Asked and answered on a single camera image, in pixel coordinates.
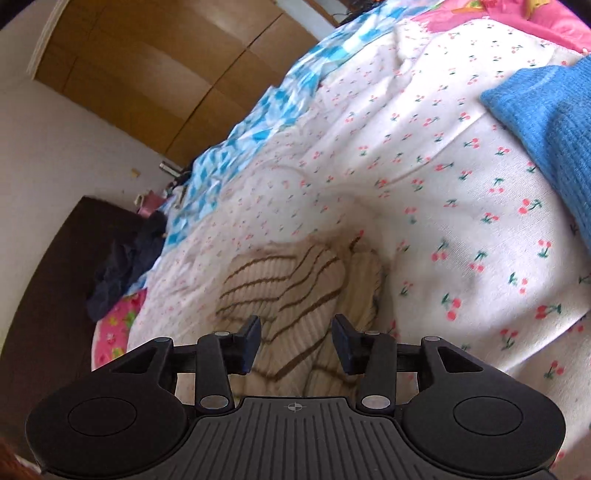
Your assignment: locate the blue knit sweater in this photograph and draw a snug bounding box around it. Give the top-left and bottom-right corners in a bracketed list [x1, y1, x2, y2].
[481, 57, 590, 245]

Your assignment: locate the blue white geometric quilt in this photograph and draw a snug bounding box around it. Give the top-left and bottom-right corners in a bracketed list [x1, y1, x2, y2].
[163, 1, 439, 252]

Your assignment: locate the wooden wardrobe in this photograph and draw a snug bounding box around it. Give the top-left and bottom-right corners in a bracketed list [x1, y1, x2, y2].
[35, 0, 317, 166]

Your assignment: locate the dark brown headboard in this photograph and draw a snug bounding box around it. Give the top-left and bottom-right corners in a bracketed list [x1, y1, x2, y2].
[0, 197, 144, 460]

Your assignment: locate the dark navy garment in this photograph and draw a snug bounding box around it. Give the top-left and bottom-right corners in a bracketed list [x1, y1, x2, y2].
[85, 211, 167, 322]

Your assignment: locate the beige brown-striped knit sweater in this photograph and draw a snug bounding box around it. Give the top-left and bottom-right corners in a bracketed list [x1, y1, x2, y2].
[215, 237, 385, 401]

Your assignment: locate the white cherry-print blanket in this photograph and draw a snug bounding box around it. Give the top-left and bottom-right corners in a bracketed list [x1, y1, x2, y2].
[128, 20, 590, 479]

